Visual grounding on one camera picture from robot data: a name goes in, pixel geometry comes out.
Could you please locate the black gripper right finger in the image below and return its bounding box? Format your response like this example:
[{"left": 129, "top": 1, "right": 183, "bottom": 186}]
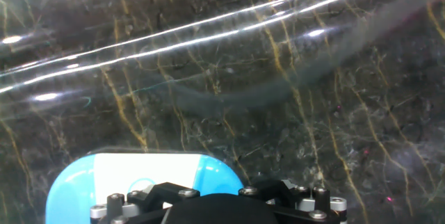
[{"left": 238, "top": 178, "right": 348, "bottom": 224}]

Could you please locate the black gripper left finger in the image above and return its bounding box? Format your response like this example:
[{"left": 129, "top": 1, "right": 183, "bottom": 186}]
[{"left": 89, "top": 181, "right": 202, "bottom": 224}]

